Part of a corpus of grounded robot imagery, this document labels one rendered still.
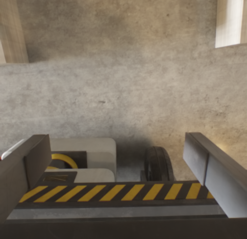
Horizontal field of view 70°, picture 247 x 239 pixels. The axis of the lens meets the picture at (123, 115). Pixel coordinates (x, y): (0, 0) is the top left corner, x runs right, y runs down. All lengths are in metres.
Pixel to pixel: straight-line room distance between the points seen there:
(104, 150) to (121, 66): 0.23
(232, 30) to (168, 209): 0.40
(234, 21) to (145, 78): 0.23
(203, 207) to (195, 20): 0.44
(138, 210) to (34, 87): 0.43
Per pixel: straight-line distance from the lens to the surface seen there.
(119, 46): 0.51
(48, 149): 0.17
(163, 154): 0.46
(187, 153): 0.17
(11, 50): 0.49
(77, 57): 0.52
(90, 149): 0.43
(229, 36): 0.51
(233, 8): 0.51
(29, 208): 0.27
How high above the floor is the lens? 0.50
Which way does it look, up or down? 75 degrees down
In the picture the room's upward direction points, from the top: 175 degrees clockwise
